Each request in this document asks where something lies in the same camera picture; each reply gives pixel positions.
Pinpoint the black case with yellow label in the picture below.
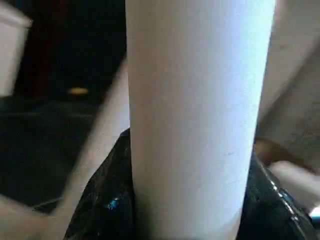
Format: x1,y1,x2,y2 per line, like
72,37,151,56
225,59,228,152
14,0,127,101

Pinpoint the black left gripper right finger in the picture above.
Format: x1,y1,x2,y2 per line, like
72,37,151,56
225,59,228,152
234,149,320,240

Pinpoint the white cabinet with glass doors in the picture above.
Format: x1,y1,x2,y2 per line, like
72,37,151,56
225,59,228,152
0,4,33,97

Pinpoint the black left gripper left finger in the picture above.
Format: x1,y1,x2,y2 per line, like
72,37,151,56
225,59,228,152
64,127,137,240

